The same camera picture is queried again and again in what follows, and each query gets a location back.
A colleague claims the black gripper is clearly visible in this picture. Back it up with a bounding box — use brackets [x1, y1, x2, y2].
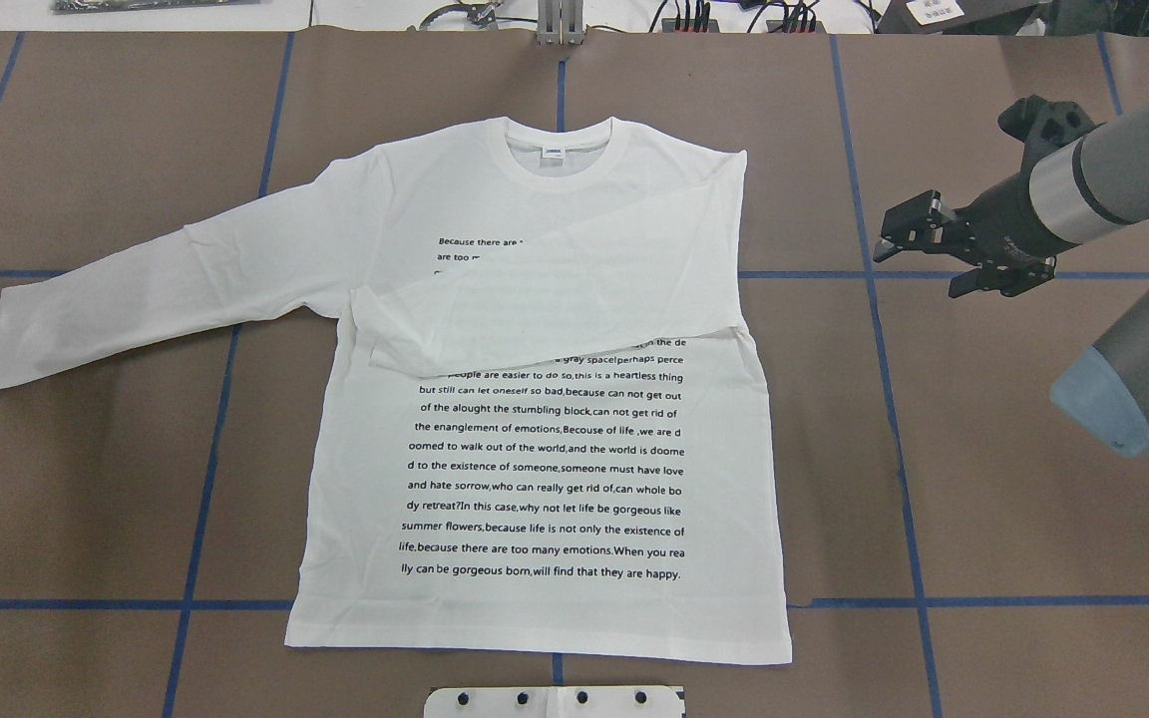
[874, 176, 1065, 299]

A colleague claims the white long sleeve t-shirt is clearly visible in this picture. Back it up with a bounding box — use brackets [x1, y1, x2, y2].
[0, 118, 793, 665]

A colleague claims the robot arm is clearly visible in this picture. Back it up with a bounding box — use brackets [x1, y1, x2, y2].
[872, 95, 1149, 458]

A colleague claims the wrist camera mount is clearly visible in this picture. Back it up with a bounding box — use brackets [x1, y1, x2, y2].
[997, 95, 1098, 173]

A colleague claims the aluminium frame post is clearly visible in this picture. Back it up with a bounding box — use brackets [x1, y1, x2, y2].
[537, 0, 586, 46]

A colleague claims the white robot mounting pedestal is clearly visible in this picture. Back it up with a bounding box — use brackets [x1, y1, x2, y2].
[423, 685, 687, 717]

